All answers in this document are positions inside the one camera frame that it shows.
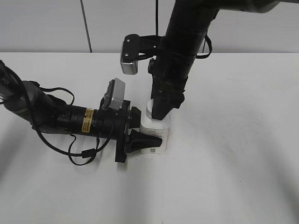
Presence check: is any white square meinianda bottle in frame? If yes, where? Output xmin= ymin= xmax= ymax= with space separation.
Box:
xmin=139 ymin=112 xmax=171 ymax=155

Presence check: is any white round bottle cap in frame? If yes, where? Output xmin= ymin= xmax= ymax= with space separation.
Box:
xmin=145 ymin=99 xmax=154 ymax=119

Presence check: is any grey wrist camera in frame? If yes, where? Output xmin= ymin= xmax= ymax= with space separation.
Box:
xmin=120 ymin=34 xmax=140 ymax=75
xmin=100 ymin=78 xmax=125 ymax=111

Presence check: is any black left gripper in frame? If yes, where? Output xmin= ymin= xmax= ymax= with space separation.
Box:
xmin=115 ymin=100 xmax=162 ymax=163

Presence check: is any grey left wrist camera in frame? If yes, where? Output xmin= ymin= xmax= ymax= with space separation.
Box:
xmin=100 ymin=78 xmax=125 ymax=111

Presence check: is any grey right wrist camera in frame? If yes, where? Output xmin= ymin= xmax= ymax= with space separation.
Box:
xmin=120 ymin=34 xmax=140 ymax=75

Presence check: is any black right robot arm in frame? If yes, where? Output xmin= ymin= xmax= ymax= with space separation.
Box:
xmin=148 ymin=0 xmax=279 ymax=120

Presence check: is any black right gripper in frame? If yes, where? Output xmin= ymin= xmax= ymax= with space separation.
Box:
xmin=148 ymin=58 xmax=188 ymax=120

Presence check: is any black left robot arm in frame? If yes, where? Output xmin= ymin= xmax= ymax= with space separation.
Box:
xmin=0 ymin=63 xmax=163 ymax=164

